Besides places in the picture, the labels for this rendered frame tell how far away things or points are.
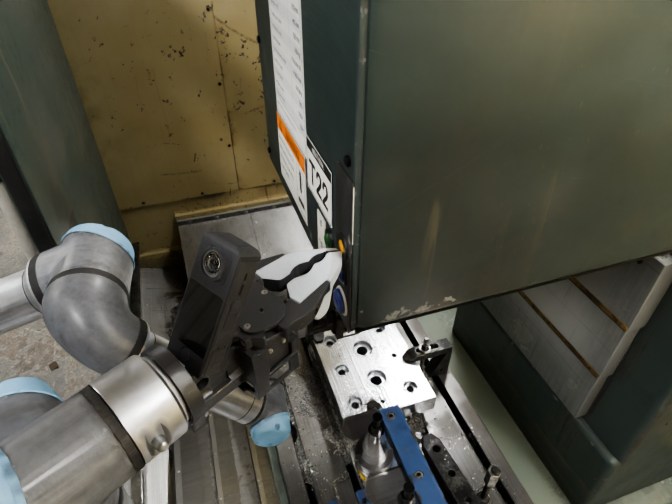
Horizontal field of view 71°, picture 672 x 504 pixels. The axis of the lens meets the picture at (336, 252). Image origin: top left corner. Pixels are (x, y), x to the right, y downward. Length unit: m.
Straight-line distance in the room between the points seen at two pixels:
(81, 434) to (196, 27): 1.47
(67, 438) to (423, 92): 0.36
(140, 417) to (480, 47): 0.38
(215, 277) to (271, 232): 1.59
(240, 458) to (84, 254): 0.79
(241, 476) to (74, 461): 1.03
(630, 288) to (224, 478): 1.05
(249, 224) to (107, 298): 1.27
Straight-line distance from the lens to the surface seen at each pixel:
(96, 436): 0.38
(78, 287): 0.77
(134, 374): 0.39
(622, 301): 1.12
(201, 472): 1.44
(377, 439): 0.78
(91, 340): 0.76
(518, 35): 0.44
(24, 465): 0.38
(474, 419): 1.30
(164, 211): 1.98
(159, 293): 2.01
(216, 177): 1.91
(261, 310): 0.42
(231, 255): 0.36
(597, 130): 0.55
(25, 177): 1.07
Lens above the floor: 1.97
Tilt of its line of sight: 39 degrees down
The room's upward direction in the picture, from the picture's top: straight up
